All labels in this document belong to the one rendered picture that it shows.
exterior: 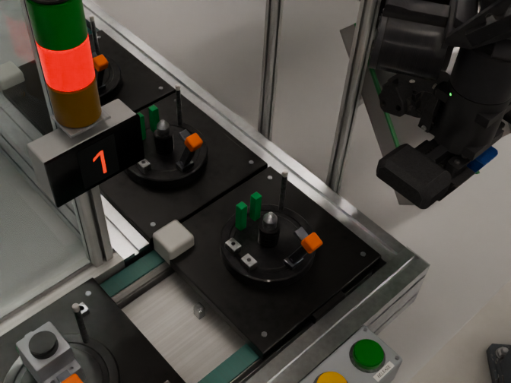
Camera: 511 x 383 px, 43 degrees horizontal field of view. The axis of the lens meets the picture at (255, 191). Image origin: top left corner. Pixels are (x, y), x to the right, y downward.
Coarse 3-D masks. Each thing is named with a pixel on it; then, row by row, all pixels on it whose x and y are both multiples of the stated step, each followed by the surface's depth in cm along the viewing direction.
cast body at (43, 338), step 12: (48, 324) 73; (24, 336) 76; (36, 336) 71; (48, 336) 71; (60, 336) 72; (24, 348) 71; (36, 348) 70; (48, 348) 70; (60, 348) 71; (24, 360) 72; (36, 360) 70; (48, 360) 70; (60, 360) 71; (72, 360) 73; (36, 372) 69; (48, 372) 71; (60, 372) 72; (72, 372) 72
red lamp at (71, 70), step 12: (84, 48) 63; (48, 60) 62; (60, 60) 62; (72, 60) 62; (84, 60) 63; (48, 72) 64; (60, 72) 63; (72, 72) 63; (84, 72) 64; (48, 84) 65; (60, 84) 64; (72, 84) 64; (84, 84) 65
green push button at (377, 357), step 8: (360, 344) 85; (368, 344) 86; (376, 344) 86; (360, 352) 85; (368, 352) 85; (376, 352) 85; (360, 360) 84; (368, 360) 84; (376, 360) 84; (368, 368) 84
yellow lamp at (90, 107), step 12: (96, 84) 67; (60, 96) 65; (72, 96) 65; (84, 96) 66; (96, 96) 68; (60, 108) 67; (72, 108) 66; (84, 108) 67; (96, 108) 68; (60, 120) 68; (72, 120) 68; (84, 120) 68; (96, 120) 69
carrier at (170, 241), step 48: (240, 192) 102; (288, 192) 103; (192, 240) 94; (240, 240) 94; (288, 240) 94; (336, 240) 97; (192, 288) 92; (240, 288) 91; (288, 288) 91; (336, 288) 91; (240, 336) 87; (288, 336) 87
